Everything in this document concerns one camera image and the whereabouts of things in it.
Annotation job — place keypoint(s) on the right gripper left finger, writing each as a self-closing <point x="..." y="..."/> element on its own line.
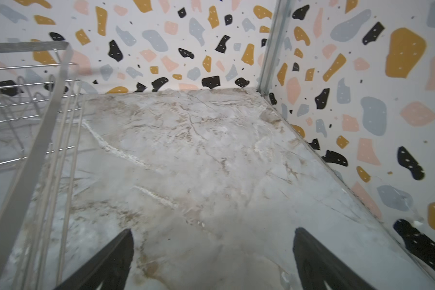
<point x="108" y="269"/>

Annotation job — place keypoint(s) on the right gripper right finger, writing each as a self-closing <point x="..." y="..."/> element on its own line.
<point x="318" y="268"/>

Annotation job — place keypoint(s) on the metal wire dish rack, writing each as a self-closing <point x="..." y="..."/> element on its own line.
<point x="41" y="113"/>

